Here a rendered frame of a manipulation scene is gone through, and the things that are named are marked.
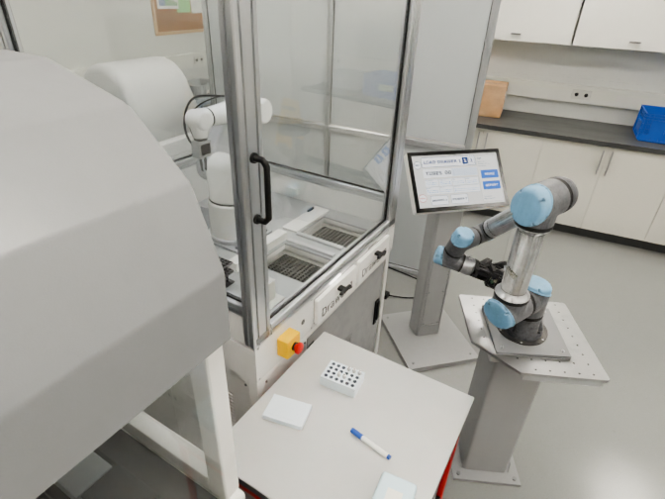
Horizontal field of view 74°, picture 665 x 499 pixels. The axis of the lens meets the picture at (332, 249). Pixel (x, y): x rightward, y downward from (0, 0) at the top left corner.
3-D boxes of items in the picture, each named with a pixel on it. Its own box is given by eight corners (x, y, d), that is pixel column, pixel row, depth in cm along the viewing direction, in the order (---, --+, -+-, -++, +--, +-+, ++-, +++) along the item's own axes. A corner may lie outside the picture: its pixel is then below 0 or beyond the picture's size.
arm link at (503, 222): (583, 162, 138) (478, 219, 181) (561, 170, 133) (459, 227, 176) (601, 196, 136) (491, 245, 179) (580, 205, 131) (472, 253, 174)
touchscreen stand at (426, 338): (478, 360, 266) (522, 206, 214) (409, 373, 255) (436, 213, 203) (440, 310, 307) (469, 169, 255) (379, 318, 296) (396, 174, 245)
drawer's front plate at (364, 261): (387, 254, 209) (390, 235, 203) (358, 284, 187) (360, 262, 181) (384, 253, 209) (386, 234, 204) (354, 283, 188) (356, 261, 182)
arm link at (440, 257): (438, 252, 170) (430, 266, 177) (465, 263, 169) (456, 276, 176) (440, 239, 175) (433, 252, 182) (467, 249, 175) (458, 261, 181)
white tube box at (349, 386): (364, 380, 149) (364, 372, 147) (353, 398, 142) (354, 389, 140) (331, 367, 153) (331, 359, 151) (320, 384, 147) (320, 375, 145)
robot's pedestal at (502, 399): (504, 430, 224) (546, 311, 186) (520, 487, 199) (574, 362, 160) (443, 424, 226) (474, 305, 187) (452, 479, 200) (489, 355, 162)
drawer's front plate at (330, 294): (355, 287, 185) (357, 265, 179) (318, 325, 163) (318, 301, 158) (351, 286, 186) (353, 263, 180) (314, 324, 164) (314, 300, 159)
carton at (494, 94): (503, 112, 437) (510, 81, 422) (499, 119, 412) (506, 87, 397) (461, 106, 451) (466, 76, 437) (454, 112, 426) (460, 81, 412)
